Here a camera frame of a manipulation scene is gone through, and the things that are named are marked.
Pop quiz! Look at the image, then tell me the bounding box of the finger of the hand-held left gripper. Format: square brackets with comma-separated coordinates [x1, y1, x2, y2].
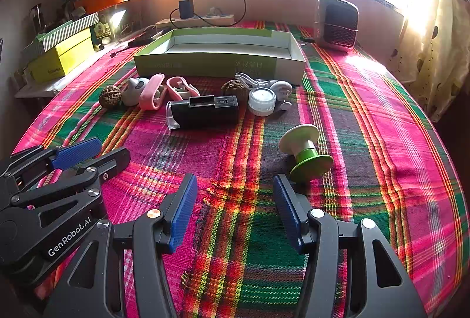
[0, 137, 103, 190]
[0, 148, 132, 210]

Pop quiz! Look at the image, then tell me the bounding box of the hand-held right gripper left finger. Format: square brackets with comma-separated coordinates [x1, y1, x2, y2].
[43, 173, 199, 318]

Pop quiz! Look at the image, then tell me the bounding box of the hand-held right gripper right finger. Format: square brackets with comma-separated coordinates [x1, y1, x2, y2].
[272, 174, 428, 318]

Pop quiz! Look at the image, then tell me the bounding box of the green white spool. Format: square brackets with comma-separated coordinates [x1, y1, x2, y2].
[278, 124, 334, 183]

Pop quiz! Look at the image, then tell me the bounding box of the brown walnut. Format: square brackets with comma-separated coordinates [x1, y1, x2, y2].
[99, 86, 122, 107]
[221, 79, 250, 98]

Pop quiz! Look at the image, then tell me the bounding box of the grey white round gadget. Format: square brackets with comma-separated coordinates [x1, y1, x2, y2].
[121, 77, 150, 106]

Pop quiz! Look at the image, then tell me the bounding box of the pink oblong clip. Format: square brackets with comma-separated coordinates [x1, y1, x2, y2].
[139, 73, 166, 110]

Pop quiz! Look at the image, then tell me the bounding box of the pink hook holder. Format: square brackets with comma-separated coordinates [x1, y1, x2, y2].
[166, 76, 201, 102]

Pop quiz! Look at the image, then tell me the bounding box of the clear jar with white lid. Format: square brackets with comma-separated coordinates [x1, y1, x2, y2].
[248, 87, 277, 116]

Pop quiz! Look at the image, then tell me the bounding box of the white mushroom knob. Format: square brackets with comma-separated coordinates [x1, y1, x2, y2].
[266, 80, 294, 111]

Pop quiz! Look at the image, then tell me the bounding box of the green cardboard box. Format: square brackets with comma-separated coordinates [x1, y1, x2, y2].
[133, 28, 306, 80]

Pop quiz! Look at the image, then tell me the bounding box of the plaid blanket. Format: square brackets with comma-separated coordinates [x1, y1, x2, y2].
[13, 20, 467, 318]

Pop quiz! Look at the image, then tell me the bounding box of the white paper sheet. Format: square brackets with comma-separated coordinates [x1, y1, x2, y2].
[15, 76, 63, 98]

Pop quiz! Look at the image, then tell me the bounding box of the yellow box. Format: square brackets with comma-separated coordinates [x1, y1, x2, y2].
[27, 28, 95, 84]

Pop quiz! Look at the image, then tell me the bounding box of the green striped box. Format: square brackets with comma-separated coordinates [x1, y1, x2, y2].
[37, 12, 100, 52]

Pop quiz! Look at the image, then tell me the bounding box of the black smartphone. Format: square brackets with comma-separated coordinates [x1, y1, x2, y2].
[127, 28, 173, 47]

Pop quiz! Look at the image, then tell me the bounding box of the black charger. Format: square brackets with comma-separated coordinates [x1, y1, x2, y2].
[178, 0, 195, 19]

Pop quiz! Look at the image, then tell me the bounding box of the beige power strip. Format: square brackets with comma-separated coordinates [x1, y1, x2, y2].
[155, 12, 236, 29]

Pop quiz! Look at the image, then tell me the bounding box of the small grey space heater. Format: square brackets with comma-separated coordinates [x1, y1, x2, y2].
[315, 0, 360, 52]

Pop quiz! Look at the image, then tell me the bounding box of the cream dotted curtain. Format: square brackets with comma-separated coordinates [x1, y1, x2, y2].
[398, 0, 470, 124]

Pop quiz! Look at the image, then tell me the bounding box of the small green picture frame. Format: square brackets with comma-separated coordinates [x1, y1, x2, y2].
[92, 22, 113, 39]

